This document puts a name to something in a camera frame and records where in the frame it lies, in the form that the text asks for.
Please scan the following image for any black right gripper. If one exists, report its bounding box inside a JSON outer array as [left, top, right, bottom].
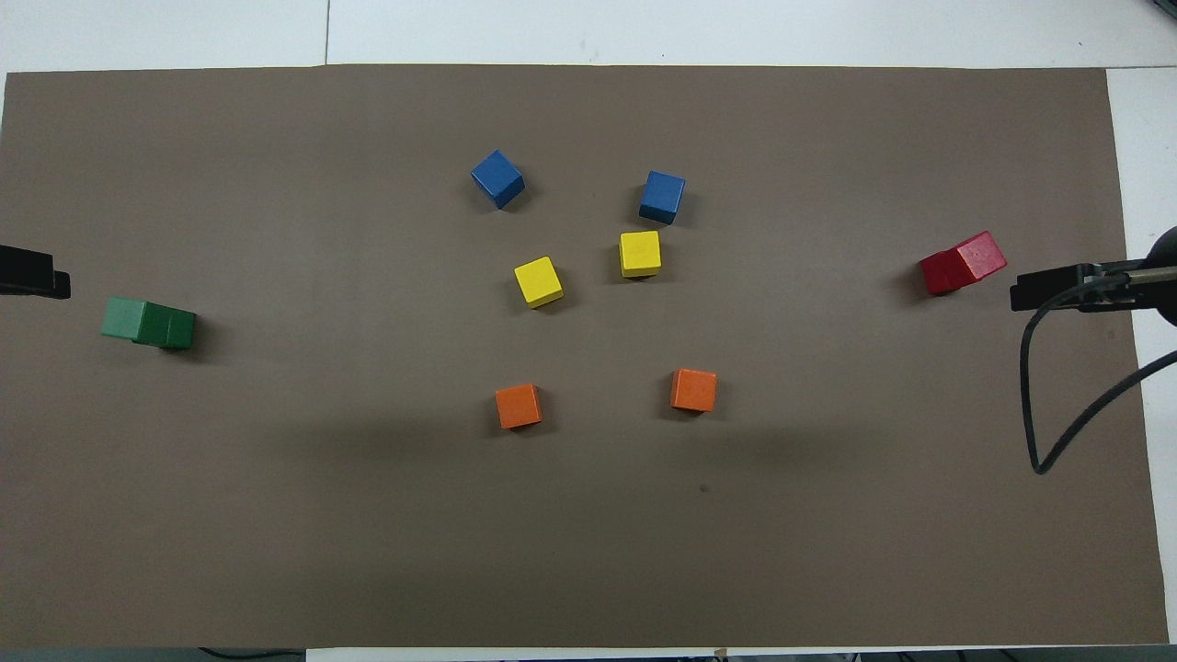
[[1009, 225, 1177, 328]]

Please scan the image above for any red wooden block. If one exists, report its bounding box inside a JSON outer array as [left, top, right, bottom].
[[920, 251, 959, 297], [938, 231, 1009, 289]]

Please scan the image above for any green wooden block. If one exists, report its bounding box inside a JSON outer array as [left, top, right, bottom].
[[149, 305, 198, 351], [100, 296, 172, 347]]

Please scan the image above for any orange wooden block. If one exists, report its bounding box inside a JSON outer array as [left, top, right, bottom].
[[495, 383, 543, 430], [670, 369, 718, 413]]

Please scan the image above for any blue wooden block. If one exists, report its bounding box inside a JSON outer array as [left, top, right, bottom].
[[639, 170, 687, 225], [471, 150, 526, 210]]

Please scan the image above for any yellow wooden block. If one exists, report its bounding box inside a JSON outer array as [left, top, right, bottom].
[[513, 257, 565, 309], [619, 231, 662, 279]]

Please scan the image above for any brown table mat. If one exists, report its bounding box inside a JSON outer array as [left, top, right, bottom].
[[0, 64, 1171, 650]]

